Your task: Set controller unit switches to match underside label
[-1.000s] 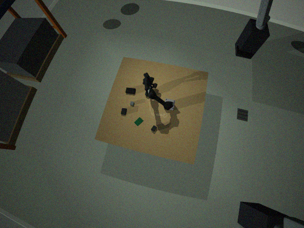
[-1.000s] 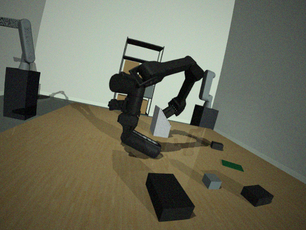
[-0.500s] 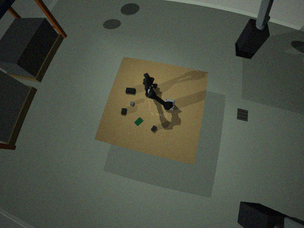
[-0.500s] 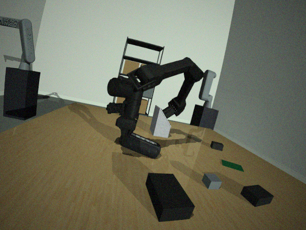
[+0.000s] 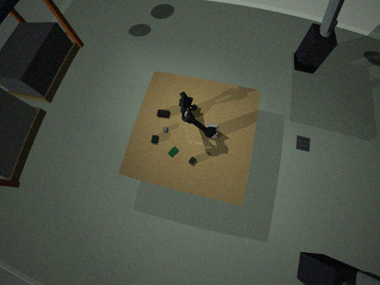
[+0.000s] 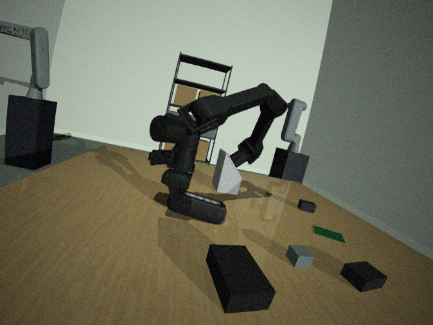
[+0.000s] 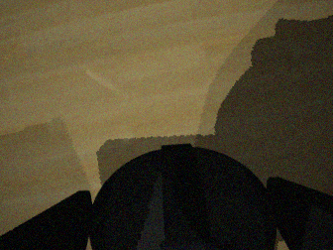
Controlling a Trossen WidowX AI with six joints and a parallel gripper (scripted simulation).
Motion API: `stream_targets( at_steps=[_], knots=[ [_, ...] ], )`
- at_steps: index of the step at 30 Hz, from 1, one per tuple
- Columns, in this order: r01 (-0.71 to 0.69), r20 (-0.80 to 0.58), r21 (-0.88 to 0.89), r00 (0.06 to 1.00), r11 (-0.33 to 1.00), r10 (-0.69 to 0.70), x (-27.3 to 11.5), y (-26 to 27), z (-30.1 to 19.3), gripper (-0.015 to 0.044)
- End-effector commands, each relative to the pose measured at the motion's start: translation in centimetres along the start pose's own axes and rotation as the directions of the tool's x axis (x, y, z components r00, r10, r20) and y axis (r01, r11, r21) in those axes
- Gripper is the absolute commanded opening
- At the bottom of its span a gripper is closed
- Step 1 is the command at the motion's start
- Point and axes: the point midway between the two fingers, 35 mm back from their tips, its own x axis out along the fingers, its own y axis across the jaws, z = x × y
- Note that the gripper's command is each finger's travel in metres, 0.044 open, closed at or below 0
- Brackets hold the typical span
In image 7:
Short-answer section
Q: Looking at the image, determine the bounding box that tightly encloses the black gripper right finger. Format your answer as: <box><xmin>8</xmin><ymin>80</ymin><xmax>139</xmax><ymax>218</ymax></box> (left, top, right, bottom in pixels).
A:
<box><xmin>266</xmin><ymin>177</ymin><xmax>333</xmax><ymax>250</ymax></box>

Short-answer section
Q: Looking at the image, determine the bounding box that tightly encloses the dark grey controller unit with rocker switches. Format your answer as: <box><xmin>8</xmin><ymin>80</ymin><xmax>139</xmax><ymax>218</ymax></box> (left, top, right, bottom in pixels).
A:
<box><xmin>88</xmin><ymin>144</ymin><xmax>277</xmax><ymax>250</ymax></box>

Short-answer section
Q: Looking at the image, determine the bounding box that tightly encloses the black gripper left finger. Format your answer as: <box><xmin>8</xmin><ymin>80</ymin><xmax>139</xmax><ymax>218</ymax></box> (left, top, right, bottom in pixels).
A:
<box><xmin>0</xmin><ymin>191</ymin><xmax>92</xmax><ymax>250</ymax></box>

